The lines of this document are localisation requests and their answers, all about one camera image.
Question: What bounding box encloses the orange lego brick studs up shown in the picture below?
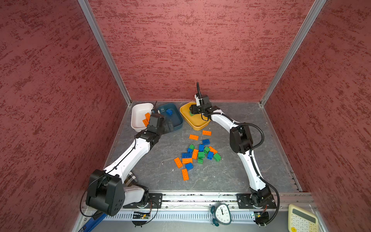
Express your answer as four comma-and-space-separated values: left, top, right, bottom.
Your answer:
145, 113, 151, 121

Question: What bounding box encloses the orange lego brick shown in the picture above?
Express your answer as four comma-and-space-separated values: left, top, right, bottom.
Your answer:
143, 119, 149, 127
189, 134, 199, 140

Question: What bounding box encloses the blue lego brick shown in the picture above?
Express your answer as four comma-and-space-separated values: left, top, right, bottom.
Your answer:
166, 109, 173, 116

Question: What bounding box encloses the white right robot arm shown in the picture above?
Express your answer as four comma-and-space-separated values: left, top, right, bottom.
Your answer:
190, 93, 272, 208

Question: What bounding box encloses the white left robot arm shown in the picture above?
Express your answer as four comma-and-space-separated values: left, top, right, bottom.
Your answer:
85, 113, 166, 216

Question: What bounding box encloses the yellow plastic bin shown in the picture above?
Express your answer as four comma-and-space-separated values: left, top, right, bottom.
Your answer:
180, 101, 210, 131

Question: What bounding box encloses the white plastic bin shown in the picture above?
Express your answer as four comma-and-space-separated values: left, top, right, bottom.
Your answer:
131, 103, 154, 132

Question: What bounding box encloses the dark teal plastic bin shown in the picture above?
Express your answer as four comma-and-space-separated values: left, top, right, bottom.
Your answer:
157, 103, 183, 131

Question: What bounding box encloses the orange lego right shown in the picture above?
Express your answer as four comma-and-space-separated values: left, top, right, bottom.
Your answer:
209, 146, 217, 154

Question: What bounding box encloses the blue lego long middle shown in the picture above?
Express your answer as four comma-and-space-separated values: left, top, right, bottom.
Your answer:
182, 153, 192, 159

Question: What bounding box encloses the orange lego long left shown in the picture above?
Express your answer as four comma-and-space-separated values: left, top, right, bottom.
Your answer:
174, 157, 183, 169

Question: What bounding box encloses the orange lego long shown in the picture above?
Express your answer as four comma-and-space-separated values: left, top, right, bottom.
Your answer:
174, 157, 183, 169
181, 169, 189, 181

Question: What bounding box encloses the orange lego upright centre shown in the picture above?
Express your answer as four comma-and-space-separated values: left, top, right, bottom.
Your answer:
192, 149, 199, 160

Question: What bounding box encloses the orange lego middle flat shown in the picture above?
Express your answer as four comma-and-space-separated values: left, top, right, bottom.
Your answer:
182, 158, 193, 164

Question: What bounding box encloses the blue lego front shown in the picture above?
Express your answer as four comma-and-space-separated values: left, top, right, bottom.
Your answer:
185, 163, 194, 171

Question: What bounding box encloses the orange lego long front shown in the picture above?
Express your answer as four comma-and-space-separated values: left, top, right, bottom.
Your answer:
181, 169, 189, 181

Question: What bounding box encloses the checkered cloth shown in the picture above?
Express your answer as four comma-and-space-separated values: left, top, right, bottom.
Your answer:
124, 172, 138, 187

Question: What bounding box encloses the teal alarm clock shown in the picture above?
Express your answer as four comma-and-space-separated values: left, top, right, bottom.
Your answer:
210, 203, 232, 227

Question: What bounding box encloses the yellow calculator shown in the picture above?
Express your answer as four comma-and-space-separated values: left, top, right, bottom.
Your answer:
288, 204, 320, 232

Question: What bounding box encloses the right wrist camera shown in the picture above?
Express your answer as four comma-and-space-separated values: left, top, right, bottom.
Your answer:
195, 94, 211, 108

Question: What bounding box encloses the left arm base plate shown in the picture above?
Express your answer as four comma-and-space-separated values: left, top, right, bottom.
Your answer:
123, 193, 163, 209

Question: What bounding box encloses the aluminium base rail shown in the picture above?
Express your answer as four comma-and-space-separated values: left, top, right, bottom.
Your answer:
103, 191, 318, 224

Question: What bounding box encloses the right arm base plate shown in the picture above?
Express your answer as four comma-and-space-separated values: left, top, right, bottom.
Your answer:
236, 193, 276, 209

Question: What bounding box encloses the blue handled tool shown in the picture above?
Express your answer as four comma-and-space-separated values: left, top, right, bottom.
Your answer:
78, 211, 107, 232

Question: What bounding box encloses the aluminium corner post left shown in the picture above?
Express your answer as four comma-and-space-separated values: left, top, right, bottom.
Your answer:
78, 0, 132, 107

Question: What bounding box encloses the aluminium corner post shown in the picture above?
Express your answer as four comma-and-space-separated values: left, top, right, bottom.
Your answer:
260, 0, 327, 107
78, 0, 132, 107

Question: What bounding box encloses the aluminium corner post right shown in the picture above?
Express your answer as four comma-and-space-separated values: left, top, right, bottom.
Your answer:
260, 0, 327, 107

